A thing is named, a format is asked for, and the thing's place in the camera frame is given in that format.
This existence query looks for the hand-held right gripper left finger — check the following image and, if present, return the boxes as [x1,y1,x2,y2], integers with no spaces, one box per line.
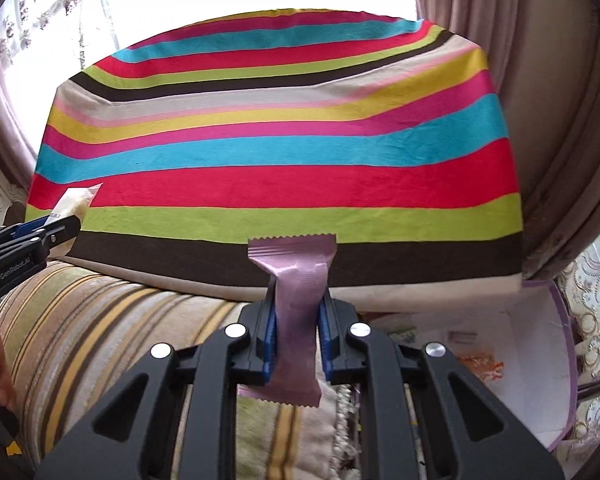
[34,300,281,480]

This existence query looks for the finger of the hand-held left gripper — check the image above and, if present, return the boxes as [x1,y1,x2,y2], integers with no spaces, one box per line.
[9,215,52,237]
[10,214,82,262]

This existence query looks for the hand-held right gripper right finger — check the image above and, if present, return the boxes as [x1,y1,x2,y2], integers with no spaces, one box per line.
[317,296,566,480]

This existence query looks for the cream nut packet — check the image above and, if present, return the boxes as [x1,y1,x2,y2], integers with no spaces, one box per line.
[51,183,104,226]

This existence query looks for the pink snack packet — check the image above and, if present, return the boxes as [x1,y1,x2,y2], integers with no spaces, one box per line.
[237,233,339,409]

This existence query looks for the purple cardboard box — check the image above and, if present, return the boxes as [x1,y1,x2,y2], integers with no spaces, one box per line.
[365,279,579,453]

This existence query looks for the person's left hand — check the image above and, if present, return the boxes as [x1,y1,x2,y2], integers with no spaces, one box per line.
[0,310,20,410]

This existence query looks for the mauve curtain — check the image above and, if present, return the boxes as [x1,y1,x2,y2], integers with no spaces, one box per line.
[0,25,38,186]
[412,0,600,281]

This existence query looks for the striped beige towel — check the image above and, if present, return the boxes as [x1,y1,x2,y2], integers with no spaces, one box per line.
[0,259,363,480]

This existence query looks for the colourful striped blanket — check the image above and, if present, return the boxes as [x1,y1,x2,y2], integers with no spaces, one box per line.
[24,8,524,311]

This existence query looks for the sheer lace curtain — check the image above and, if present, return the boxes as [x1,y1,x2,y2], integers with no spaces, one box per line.
[0,0,131,91]

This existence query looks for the white patterned lace cloth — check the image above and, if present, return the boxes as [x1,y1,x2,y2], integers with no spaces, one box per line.
[555,240,600,466]

